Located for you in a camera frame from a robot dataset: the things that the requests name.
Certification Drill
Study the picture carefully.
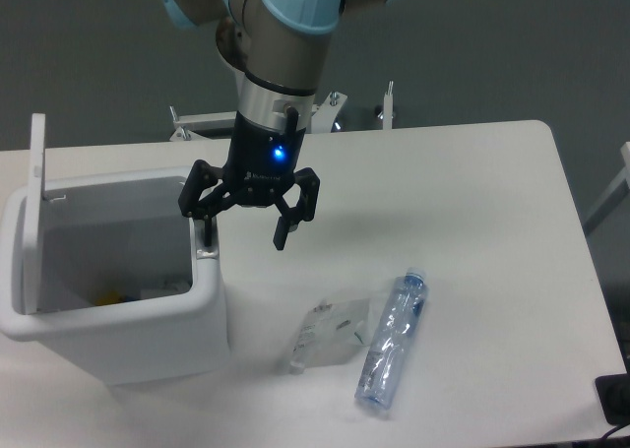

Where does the clear plastic packaging bag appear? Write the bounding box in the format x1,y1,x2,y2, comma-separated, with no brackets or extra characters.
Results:
288,298,375,374

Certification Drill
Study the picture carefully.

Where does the grey trash can push button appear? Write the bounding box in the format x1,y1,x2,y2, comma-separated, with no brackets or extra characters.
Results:
194,219,219,259

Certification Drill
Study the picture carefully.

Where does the white trash can lid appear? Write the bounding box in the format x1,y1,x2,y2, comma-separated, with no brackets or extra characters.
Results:
23,113,46,314

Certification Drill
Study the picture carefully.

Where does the black device at table edge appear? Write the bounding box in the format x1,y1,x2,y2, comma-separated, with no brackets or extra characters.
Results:
595,373,629,425

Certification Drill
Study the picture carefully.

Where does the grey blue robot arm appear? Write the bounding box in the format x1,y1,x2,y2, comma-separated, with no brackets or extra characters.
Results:
162,0,395,250

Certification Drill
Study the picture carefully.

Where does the clear blue plastic bottle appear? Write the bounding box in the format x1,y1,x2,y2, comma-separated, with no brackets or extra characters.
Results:
354,267,428,412

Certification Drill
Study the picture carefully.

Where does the white stand at right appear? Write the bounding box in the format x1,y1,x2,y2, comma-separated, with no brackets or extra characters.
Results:
582,142,629,236

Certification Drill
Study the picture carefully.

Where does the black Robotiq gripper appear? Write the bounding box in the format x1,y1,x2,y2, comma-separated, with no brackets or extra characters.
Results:
178,110,321,250

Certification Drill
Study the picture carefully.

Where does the white metal base frame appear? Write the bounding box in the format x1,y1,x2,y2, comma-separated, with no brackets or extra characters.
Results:
168,80,397,142

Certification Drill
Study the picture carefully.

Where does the white plastic trash can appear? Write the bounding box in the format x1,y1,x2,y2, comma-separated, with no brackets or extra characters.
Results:
1,167,229,385

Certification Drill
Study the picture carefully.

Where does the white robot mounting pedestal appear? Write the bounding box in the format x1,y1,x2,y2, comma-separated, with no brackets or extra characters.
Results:
215,17,247,74

